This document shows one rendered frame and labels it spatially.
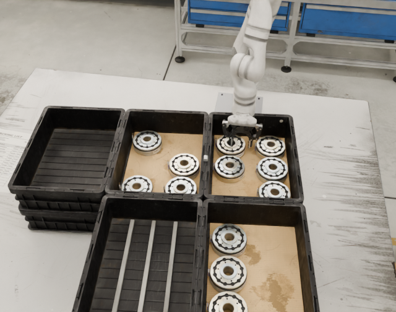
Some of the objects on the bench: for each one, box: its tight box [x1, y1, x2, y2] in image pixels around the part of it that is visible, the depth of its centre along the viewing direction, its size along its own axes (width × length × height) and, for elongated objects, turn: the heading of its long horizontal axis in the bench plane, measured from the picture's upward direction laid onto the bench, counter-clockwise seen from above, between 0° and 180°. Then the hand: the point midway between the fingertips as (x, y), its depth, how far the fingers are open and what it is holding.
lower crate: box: [18, 207, 98, 233], centre depth 158 cm, size 40×30×12 cm
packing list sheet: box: [0, 128, 32, 193], centre depth 174 cm, size 33×23×1 cm
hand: (241, 142), depth 154 cm, fingers open, 5 cm apart
